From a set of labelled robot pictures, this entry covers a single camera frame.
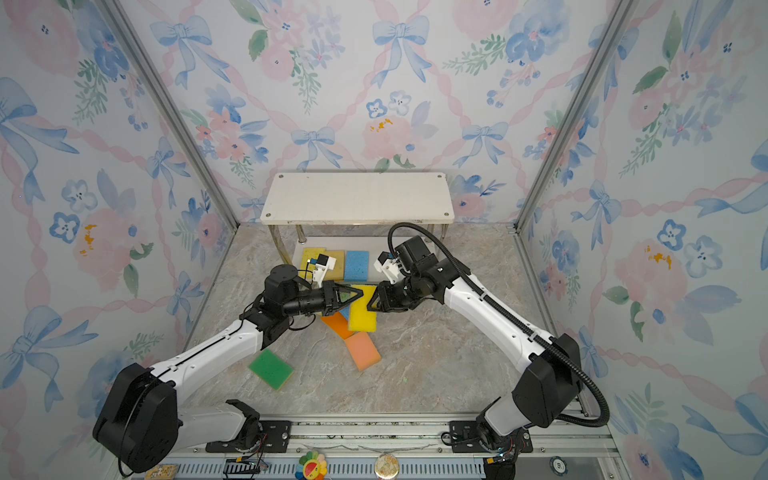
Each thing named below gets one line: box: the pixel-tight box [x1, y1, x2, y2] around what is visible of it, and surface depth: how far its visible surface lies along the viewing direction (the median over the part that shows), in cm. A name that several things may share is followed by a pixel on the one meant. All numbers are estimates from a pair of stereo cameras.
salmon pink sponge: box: [345, 332, 381, 371], surface depth 89 cm
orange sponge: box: [320, 312, 355, 340], surface depth 92 cm
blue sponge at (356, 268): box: [344, 251, 369, 282], surface depth 100 cm
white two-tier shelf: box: [260, 172, 455, 266], surface depth 82 cm
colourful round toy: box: [295, 451, 328, 480], surface depth 70 cm
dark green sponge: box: [248, 349, 295, 391], surface depth 85 cm
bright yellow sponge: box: [299, 247, 327, 279], surface depth 105 cm
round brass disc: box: [374, 453, 400, 479], surface depth 72 cm
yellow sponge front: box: [349, 284, 377, 332], surface depth 74 cm
